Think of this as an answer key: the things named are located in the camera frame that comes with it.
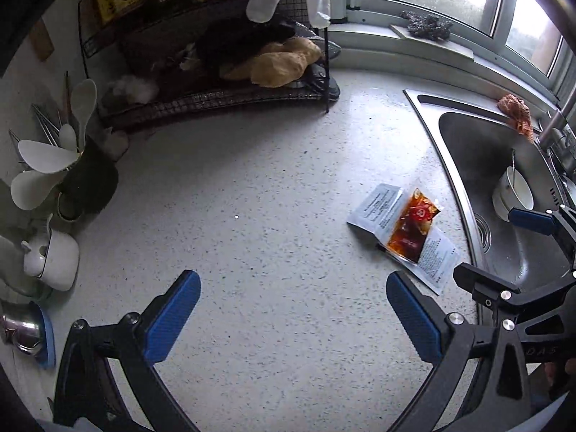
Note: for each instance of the grey stone slab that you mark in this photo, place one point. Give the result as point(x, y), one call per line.
point(450, 49)

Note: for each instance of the black utensil mug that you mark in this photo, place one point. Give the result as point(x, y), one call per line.
point(90, 180)

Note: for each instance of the steel kitchen faucet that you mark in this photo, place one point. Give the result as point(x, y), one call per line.
point(555, 127)

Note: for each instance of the person's right hand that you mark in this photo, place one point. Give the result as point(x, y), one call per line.
point(553, 374)

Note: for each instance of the black round lid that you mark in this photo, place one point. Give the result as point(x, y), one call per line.
point(326, 83)

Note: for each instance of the black plastic bag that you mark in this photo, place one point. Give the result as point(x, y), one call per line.
point(238, 40)

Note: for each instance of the red sauce packet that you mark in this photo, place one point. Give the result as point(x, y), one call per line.
point(411, 229)

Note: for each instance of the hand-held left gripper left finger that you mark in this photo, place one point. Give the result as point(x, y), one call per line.
point(173, 315)

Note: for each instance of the dark steel wool scrubber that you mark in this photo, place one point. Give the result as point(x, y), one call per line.
point(427, 26)

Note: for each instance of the white plastic spoon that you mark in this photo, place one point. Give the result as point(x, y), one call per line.
point(84, 99)
point(33, 189)
point(45, 156)
point(67, 137)

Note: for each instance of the small steel pot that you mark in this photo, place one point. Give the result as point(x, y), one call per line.
point(18, 326)

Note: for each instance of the white lidded jar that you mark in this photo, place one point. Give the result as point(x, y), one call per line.
point(56, 258)

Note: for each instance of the shallots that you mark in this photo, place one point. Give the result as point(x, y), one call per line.
point(173, 60)

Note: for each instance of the single garlic bulb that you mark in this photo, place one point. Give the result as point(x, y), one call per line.
point(116, 144)

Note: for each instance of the tan ginger root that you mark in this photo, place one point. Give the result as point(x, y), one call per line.
point(279, 65)

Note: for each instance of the orange rag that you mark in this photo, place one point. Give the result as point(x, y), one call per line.
point(515, 112)

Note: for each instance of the white garlic bulbs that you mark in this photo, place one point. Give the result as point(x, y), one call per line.
point(135, 89)

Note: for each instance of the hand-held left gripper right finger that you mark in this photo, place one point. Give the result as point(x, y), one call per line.
point(414, 319)

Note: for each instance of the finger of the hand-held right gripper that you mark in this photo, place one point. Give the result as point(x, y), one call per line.
point(531, 219)
point(488, 285)

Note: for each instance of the stainless steel sink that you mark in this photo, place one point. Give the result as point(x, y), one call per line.
point(472, 144)

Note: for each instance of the white bowl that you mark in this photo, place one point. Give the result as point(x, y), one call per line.
point(500, 204)
point(522, 193)

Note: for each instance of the metal spoon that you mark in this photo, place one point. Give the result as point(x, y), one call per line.
point(513, 164)

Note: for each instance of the grey framed window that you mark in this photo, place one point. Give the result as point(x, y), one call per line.
point(497, 9)

